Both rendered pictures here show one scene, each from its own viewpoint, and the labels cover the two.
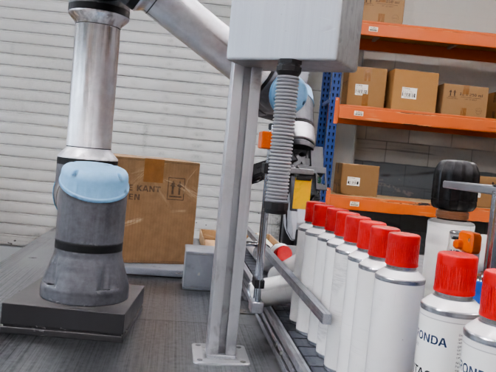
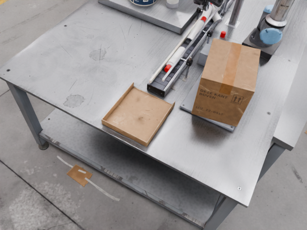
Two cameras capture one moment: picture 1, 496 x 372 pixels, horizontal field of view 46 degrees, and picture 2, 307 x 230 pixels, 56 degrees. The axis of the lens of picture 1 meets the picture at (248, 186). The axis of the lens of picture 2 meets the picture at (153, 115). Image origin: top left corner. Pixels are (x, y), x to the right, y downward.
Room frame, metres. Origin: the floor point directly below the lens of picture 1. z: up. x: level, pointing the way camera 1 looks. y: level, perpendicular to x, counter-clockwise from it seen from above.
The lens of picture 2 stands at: (2.68, 0.55, 2.02)
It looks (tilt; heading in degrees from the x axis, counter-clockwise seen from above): 53 degrees down; 212
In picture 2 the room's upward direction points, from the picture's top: 6 degrees clockwise
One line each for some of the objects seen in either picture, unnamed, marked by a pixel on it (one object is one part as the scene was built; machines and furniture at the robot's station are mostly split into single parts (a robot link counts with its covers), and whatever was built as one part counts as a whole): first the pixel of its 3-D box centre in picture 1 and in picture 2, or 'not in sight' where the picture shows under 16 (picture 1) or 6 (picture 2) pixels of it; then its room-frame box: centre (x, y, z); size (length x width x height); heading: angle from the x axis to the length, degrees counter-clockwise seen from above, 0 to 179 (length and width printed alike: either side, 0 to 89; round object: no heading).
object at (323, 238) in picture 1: (331, 276); not in sight; (0.86, -0.14, 0.98); 0.05 x 0.05 x 0.20
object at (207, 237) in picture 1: (239, 243); (139, 112); (1.96, 0.01, 0.85); 0.30 x 0.26 x 0.04; 7
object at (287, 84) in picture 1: (282, 137); not in sight; (0.80, -0.04, 1.18); 0.04 x 0.04 x 0.21
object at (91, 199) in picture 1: (92, 201); (271, 18); (1.02, 0.27, 1.05); 0.13 x 0.12 x 0.14; 21
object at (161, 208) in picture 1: (142, 204); (224, 82); (1.62, 0.29, 0.99); 0.30 x 0.24 x 0.27; 19
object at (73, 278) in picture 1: (87, 266); (264, 33); (1.01, 0.27, 0.93); 0.15 x 0.15 x 0.10
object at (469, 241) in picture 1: (466, 241); not in sight; (0.60, -0.23, 1.08); 0.03 x 0.02 x 0.02; 7
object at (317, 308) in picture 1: (262, 247); (203, 27); (1.25, -0.04, 0.95); 1.07 x 0.01 x 0.01; 7
